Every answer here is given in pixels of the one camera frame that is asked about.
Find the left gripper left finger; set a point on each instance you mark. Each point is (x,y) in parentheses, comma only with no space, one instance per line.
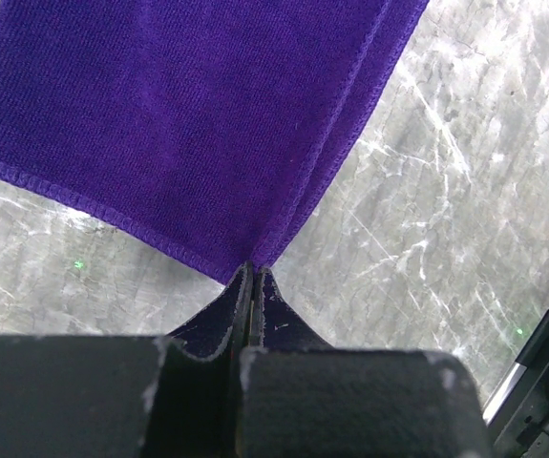
(174,395)

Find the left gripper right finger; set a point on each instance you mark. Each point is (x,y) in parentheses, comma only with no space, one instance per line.
(302,397)

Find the purple towel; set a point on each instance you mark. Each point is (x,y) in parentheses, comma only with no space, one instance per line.
(208,129)

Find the aluminium rail frame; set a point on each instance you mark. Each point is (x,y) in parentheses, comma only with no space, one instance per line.
(517,414)

